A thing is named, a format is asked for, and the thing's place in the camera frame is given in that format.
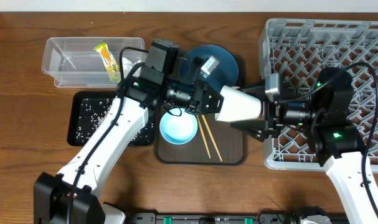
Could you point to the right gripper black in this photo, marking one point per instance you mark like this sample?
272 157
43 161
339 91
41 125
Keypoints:
273 117

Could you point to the dark blue plate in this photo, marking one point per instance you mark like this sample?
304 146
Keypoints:
226 71

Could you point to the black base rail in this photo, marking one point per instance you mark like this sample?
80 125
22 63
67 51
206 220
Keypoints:
262 218

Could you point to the wooden chopstick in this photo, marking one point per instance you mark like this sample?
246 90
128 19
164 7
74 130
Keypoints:
203 136
212 137

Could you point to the clear plastic waste bin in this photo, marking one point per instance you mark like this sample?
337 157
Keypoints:
74 63

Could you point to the black food waste tray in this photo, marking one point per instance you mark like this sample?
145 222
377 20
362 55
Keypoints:
78 97

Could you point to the white tissue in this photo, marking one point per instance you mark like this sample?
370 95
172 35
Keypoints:
127 65

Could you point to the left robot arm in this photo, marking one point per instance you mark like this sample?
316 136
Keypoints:
72 195

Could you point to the light blue bowl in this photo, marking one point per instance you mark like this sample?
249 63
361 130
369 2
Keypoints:
178 127

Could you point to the wooden chopstick right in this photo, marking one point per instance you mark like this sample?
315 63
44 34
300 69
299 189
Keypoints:
212 137

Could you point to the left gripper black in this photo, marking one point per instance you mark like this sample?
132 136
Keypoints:
207 93

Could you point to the grey dishwasher rack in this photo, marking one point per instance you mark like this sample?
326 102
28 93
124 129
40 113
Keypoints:
298 49

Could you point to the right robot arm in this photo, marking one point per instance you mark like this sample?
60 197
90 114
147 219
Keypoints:
321 115

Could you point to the wooden chopstick left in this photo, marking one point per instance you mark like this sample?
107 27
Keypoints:
203 136

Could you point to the brown serving tray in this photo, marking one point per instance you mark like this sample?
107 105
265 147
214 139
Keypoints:
232 143

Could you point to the rice leftovers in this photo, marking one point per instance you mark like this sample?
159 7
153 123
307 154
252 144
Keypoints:
92 112

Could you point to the green orange snack wrapper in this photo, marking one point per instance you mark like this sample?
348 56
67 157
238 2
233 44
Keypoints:
109 62

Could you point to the white cup green inside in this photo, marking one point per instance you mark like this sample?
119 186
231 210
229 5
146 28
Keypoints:
238 106

